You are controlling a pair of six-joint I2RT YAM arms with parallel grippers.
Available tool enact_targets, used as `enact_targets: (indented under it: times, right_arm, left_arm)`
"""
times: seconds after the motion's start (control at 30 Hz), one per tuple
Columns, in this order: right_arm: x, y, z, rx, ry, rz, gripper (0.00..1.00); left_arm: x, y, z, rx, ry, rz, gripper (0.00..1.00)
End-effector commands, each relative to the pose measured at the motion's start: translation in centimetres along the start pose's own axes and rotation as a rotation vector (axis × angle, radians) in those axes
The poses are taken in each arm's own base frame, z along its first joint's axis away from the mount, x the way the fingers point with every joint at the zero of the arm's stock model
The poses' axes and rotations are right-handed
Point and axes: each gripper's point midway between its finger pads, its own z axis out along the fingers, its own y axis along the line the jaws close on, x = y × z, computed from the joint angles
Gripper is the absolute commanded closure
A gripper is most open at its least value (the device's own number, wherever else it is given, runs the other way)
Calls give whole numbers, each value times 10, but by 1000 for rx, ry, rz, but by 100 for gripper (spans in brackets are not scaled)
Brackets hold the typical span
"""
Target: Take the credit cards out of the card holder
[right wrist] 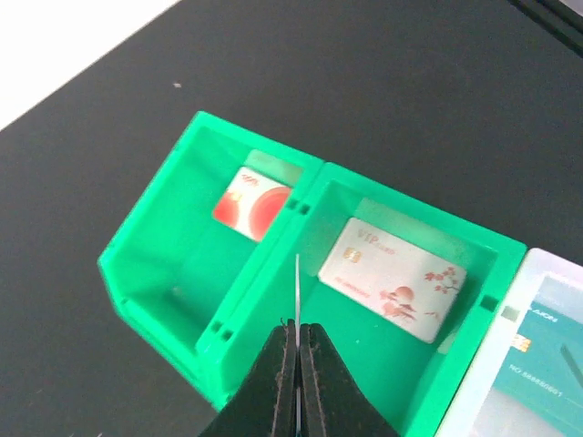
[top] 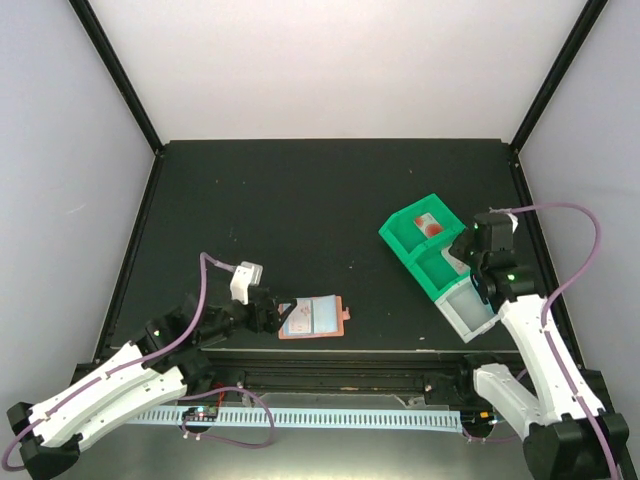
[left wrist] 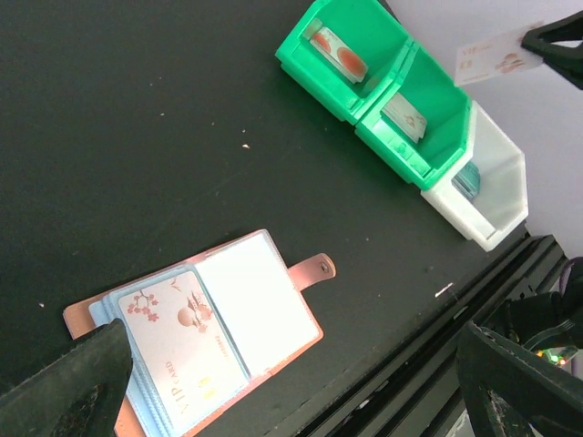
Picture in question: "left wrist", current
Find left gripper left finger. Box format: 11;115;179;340
1;319;133;436

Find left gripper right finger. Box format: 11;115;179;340
456;322;582;436

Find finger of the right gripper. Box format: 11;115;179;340
521;11;583;89

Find white vip card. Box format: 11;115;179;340
454;21;543;86
383;93;427;143

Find pink leather card holder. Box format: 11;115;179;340
64;229;336;436

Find VIP card in holder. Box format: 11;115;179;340
117;271;248;430

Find teal cards in clear bin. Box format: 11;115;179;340
452;161;481;202

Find white VIP card in bin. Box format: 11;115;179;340
383;93;427;143

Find red circle card in bin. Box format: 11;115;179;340
310;26;368;84

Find left controller board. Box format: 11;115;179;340
523;320;582;367

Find clear white plastic bin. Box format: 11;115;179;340
421;103;528;252

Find green bin middle compartment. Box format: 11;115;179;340
355;44;471;190

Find green bin compartment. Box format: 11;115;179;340
355;44;471;190
275;1;413;126

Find green bin far compartment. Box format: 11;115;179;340
275;1;413;126

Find black aluminium rail front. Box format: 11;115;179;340
270;236;568;436

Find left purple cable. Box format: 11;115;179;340
558;257;583;315

